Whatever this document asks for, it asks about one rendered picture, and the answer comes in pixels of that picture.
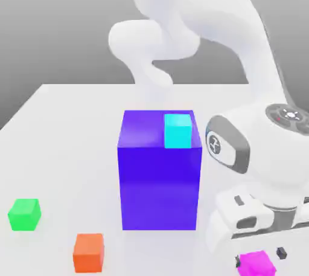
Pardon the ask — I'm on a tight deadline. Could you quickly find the small magenta cube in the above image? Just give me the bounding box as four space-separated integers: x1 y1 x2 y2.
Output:
238 250 278 276

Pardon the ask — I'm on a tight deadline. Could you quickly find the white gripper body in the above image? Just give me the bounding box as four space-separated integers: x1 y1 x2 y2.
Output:
206 209 309 255

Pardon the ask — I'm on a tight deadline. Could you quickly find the large purple box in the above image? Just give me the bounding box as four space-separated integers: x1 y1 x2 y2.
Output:
116 109 203 231

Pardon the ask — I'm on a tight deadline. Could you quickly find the small orange cube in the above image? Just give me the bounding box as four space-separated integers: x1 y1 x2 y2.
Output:
72 233 106 274

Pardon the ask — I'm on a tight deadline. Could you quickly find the small green cube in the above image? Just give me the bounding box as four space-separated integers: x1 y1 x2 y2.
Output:
7 197 42 232

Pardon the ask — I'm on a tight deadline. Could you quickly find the small cyan cube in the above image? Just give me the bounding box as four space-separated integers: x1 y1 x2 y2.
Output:
164 113 193 149

